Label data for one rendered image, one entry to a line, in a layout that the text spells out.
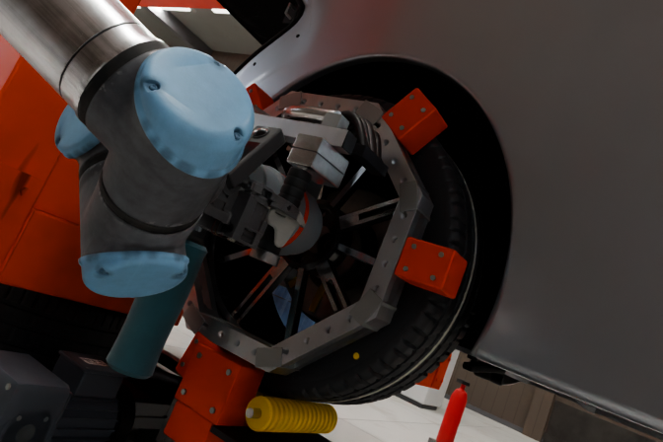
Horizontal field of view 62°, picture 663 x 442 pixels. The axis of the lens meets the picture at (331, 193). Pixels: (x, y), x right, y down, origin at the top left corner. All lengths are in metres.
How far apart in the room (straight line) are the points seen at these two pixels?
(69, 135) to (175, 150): 0.21
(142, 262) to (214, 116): 0.15
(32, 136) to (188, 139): 0.88
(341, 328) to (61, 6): 0.68
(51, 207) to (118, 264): 0.83
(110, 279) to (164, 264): 0.05
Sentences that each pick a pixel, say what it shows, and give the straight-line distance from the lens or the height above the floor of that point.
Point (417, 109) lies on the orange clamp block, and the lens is 1.05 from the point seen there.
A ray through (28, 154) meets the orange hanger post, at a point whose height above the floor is 0.78.
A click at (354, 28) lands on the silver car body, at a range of 1.44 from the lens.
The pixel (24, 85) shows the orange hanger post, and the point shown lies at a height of 0.89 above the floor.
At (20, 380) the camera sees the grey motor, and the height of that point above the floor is 0.40.
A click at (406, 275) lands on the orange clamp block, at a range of 0.93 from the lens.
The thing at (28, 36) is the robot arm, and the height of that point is 0.82.
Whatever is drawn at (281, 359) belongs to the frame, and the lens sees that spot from 1.01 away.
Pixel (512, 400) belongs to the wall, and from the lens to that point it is 10.76.
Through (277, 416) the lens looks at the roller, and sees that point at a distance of 1.04.
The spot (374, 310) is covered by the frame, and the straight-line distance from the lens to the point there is 0.94.
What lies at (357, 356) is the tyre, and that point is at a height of 0.66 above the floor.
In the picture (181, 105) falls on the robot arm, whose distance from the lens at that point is 0.40.
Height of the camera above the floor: 0.73
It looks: 11 degrees up
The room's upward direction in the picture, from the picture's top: 22 degrees clockwise
